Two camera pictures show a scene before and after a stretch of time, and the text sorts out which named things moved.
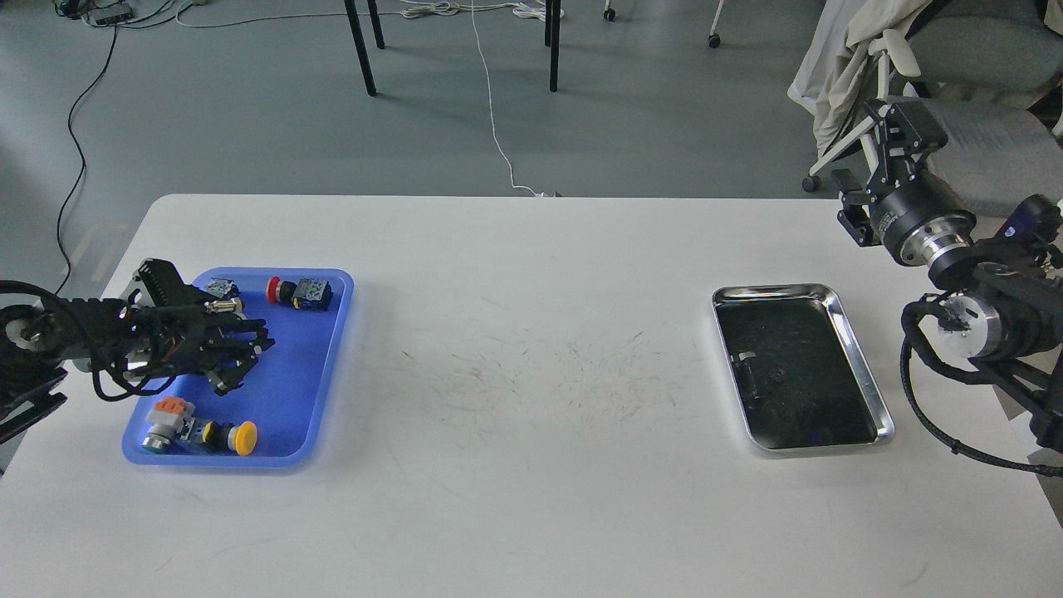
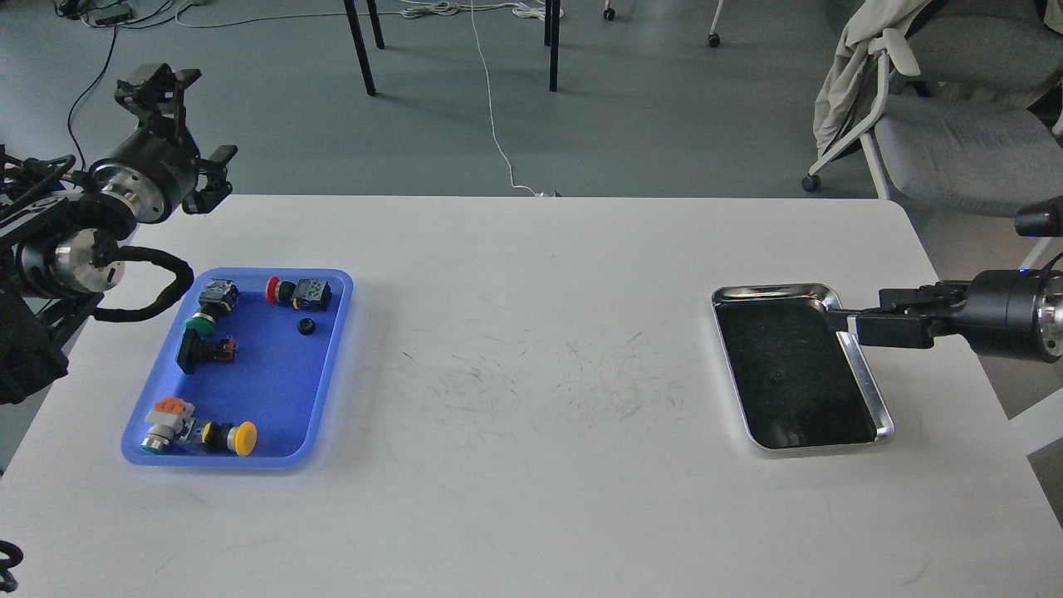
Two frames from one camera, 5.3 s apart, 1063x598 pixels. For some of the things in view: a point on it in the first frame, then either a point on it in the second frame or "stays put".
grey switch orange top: x=171 y=420 stays put
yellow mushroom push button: x=241 y=438 stays put
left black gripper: x=178 y=340 -> x=156 y=169
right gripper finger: x=857 y=202 -> x=926 y=296
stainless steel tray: x=800 y=376 stays put
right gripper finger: x=904 y=131 -> x=894 y=332
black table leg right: x=552 y=12 stays put
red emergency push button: x=308 y=295 stays put
